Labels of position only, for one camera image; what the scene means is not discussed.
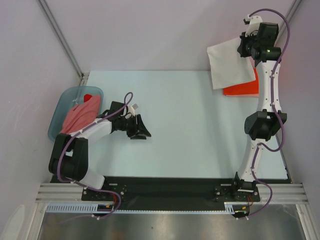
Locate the right aluminium frame post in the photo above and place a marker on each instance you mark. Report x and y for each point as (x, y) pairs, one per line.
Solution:
(292, 11)

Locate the left aluminium frame post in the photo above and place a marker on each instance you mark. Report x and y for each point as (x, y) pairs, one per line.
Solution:
(44, 6)

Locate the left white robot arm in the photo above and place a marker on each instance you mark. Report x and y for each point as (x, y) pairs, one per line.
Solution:
(70, 160)

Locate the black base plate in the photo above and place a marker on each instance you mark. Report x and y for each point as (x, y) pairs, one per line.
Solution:
(169, 193)

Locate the grey slotted cable duct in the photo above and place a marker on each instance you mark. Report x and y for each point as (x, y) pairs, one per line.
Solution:
(101, 209)

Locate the pink t shirt in basket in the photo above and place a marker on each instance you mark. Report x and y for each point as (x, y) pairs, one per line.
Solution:
(82, 114)

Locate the aluminium frame post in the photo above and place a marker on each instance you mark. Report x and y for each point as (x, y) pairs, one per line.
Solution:
(292, 11)
(44, 6)

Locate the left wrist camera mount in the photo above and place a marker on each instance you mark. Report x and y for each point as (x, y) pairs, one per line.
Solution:
(131, 111)

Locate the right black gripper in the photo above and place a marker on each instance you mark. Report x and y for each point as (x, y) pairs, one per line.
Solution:
(243, 53)

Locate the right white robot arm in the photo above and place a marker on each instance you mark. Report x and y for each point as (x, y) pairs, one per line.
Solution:
(262, 125)

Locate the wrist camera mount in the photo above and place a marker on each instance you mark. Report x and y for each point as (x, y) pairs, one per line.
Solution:
(131, 111)
(253, 23)

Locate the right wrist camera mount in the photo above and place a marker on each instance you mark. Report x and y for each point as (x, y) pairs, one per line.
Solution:
(253, 23)

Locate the white printed t shirt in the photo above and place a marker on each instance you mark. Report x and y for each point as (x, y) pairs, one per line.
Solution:
(227, 67)

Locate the folded orange t shirt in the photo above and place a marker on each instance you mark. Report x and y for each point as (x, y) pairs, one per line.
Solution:
(244, 88)

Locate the blue plastic basket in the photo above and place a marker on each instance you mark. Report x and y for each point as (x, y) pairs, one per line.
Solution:
(68, 99)

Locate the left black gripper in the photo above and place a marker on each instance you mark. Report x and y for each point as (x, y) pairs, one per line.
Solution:
(140, 127)

